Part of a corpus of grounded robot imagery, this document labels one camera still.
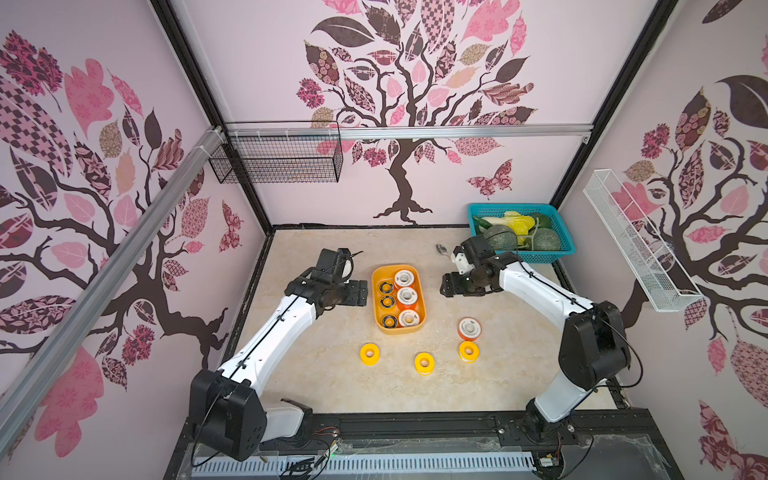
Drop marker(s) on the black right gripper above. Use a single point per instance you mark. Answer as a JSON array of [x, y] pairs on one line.
[[455, 282]]

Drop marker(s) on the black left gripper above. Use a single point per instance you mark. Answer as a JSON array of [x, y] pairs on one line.
[[356, 293]]

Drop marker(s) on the orange tape roll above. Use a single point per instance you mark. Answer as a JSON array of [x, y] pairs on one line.
[[469, 329], [404, 278]]

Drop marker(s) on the black yellow tape roll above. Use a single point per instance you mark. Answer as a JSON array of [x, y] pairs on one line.
[[386, 287], [389, 322], [387, 302]]

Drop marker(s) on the yellow plastic storage box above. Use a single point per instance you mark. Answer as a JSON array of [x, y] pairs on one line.
[[387, 273]]

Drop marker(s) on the orange tape roll mid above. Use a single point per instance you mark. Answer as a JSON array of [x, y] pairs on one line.
[[407, 298], [409, 318]]

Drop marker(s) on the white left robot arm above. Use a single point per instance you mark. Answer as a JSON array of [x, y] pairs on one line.
[[226, 413]]

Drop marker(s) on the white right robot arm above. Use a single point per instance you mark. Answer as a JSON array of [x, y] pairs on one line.
[[593, 345]]

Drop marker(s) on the green melon left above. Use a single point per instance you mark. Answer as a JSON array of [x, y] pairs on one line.
[[501, 238]]

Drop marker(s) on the green melon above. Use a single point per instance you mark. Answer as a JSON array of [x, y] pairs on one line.
[[546, 239], [501, 238]]

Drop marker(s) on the yellow toy corn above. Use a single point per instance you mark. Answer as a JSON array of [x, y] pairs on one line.
[[521, 225]]

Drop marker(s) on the green melon right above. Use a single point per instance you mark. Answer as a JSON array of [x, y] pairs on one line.
[[546, 239]]

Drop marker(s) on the teal plastic basket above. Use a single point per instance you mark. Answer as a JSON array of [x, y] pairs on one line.
[[545, 215]]

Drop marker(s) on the black wire wall basket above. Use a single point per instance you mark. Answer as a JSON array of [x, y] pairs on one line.
[[264, 152]]

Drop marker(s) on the aluminium rail back wall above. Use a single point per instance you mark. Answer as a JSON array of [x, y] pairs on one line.
[[420, 132]]

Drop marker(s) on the aluminium rail wall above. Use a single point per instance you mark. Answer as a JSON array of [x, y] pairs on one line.
[[420, 132], [40, 373]]

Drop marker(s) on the white wire wall shelf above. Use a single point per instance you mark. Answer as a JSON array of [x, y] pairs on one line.
[[650, 256]]

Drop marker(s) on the white slotted cable duct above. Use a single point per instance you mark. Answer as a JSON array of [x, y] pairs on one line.
[[367, 465]]

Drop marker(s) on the black base frame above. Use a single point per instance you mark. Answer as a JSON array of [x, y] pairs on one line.
[[588, 444]]

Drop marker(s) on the aluminium rail left wall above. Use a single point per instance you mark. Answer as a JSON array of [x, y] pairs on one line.
[[40, 373]]

